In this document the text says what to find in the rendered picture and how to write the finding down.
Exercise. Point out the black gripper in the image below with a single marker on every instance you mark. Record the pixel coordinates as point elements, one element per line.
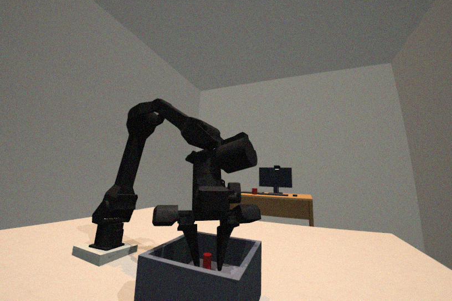
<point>167,215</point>

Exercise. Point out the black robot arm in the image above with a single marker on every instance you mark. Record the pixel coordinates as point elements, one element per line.
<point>231,155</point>

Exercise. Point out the dark red peg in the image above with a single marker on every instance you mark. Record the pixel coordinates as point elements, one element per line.
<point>207,260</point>

